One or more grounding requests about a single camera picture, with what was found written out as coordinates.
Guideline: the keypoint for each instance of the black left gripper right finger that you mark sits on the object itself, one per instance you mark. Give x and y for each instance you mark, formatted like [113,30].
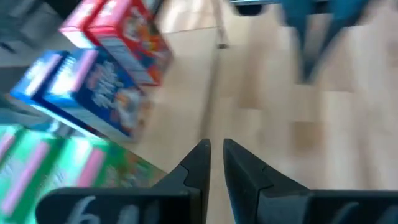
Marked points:
[255,199]

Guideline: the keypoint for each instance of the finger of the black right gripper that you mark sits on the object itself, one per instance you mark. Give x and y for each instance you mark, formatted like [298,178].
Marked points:
[300,31]
[339,18]

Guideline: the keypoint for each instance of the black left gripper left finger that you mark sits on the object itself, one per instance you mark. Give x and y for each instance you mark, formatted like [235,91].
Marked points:
[186,193]

